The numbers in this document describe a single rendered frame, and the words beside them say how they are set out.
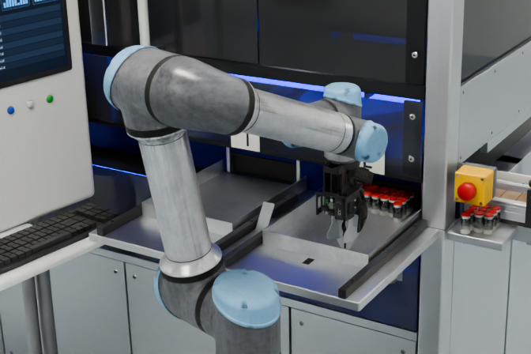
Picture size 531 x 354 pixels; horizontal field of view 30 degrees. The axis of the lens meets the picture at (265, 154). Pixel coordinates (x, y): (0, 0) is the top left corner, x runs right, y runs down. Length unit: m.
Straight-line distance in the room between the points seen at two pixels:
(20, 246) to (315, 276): 0.75
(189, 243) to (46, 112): 0.92
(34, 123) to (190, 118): 1.06
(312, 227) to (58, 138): 0.74
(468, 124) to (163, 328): 1.10
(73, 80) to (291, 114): 1.07
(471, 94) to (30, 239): 1.10
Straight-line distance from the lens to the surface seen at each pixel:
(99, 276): 2.97
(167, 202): 1.72
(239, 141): 2.48
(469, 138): 2.34
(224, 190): 2.52
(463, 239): 2.28
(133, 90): 1.61
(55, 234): 2.47
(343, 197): 2.00
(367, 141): 1.79
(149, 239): 2.27
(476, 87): 2.34
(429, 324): 2.41
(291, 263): 2.12
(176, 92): 1.54
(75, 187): 2.70
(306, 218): 2.34
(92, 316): 3.06
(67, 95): 2.62
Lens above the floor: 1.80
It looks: 20 degrees down
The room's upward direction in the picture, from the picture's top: 1 degrees counter-clockwise
